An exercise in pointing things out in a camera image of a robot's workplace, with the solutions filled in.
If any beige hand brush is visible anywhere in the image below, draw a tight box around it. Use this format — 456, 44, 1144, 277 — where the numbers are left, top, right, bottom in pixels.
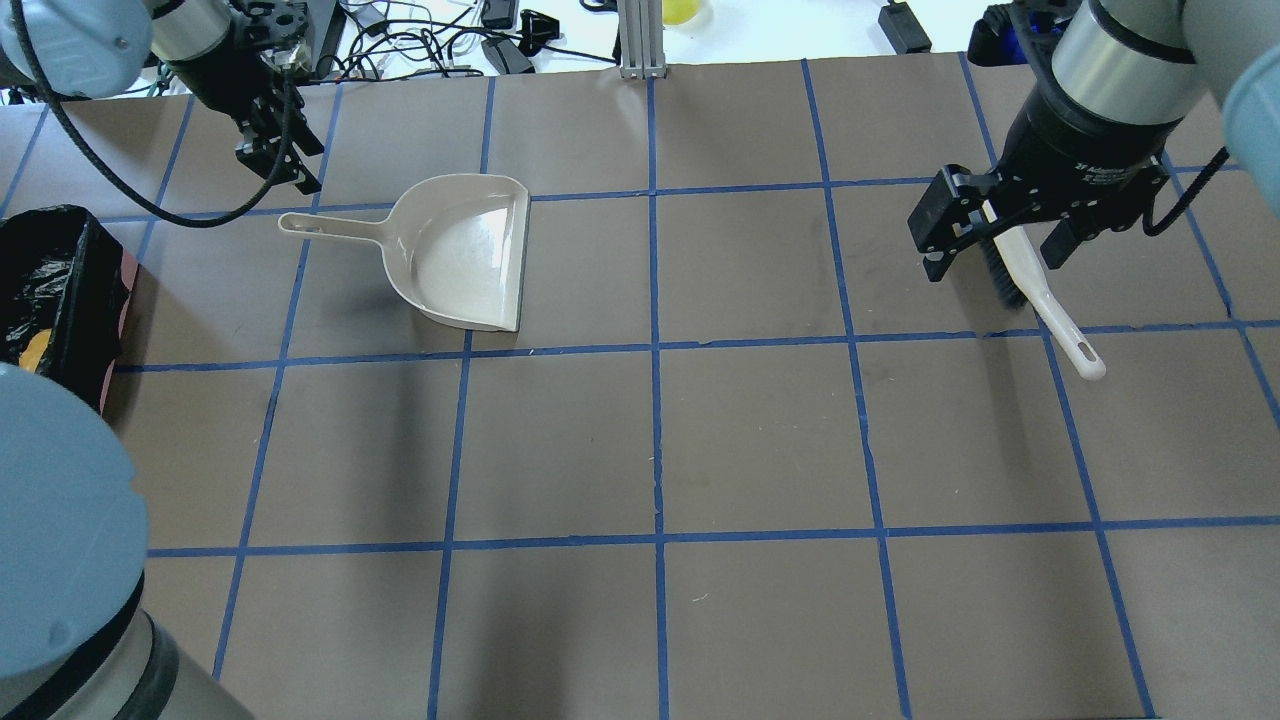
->
980, 201, 1107, 380

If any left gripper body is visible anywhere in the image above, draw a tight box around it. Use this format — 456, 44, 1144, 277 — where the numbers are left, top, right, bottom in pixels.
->
165, 1, 315, 123

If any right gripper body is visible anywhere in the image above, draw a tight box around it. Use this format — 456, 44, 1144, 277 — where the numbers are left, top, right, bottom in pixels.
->
987, 95, 1171, 231

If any beige plastic dustpan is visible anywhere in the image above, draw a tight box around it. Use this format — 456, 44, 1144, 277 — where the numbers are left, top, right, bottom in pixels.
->
278, 173, 532, 333

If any black lined trash bin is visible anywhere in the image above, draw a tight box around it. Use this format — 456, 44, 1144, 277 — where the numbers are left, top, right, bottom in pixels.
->
1, 205, 140, 413

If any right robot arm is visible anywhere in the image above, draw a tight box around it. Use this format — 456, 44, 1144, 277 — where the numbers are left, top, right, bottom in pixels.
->
908, 1, 1277, 282

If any black power adapter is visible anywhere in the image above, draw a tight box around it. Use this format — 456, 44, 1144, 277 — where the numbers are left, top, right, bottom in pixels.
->
877, 1, 932, 55

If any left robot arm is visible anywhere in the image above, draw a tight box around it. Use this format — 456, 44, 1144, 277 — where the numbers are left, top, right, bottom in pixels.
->
3, 1, 323, 719

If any aluminium frame post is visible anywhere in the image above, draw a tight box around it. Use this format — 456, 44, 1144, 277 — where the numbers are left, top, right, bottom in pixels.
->
617, 0, 668, 81

